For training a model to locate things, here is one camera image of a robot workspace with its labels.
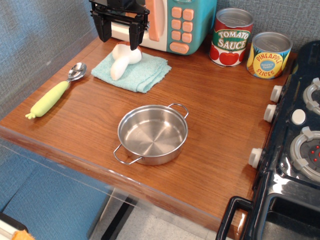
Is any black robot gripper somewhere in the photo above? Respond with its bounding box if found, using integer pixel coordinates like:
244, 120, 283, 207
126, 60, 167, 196
89, 0, 150, 51

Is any silver steel pot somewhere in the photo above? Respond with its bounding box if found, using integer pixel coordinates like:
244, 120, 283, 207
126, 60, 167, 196
113, 103, 189, 166

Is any white plush mushroom toy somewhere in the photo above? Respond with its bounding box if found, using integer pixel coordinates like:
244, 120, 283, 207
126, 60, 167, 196
110, 41, 142, 81

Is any light blue folded cloth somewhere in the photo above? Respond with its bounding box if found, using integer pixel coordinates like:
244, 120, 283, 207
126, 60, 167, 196
91, 53, 172, 94

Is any teal toy microwave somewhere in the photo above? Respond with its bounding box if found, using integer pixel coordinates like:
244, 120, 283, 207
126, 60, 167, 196
109, 0, 218, 56

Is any tomato sauce can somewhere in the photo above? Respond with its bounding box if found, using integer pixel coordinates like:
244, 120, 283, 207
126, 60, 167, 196
209, 7, 254, 67

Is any pineapple slices can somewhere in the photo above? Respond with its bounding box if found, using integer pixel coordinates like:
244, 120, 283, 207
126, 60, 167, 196
246, 31, 293, 80

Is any white stove knob top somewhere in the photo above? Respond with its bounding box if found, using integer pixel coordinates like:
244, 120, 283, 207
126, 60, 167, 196
270, 85, 283, 103

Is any white stove knob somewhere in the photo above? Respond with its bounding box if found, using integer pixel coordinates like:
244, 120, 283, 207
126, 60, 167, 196
270, 85, 283, 103
248, 148, 263, 169
263, 104, 277, 123

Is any white stove knob middle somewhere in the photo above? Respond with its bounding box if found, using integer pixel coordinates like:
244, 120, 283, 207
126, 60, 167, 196
263, 104, 277, 123

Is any white stove knob bottom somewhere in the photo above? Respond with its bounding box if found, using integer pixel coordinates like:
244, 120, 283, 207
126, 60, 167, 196
248, 148, 263, 169

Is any black tray with orange item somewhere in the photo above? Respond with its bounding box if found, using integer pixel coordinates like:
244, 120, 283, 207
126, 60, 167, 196
0, 212, 35, 240

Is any black toy stove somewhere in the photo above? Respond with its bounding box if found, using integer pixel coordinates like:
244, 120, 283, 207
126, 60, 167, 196
216, 40, 320, 240

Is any spoon with green handle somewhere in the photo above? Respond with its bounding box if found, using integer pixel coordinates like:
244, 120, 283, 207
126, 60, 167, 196
25, 62, 87, 120

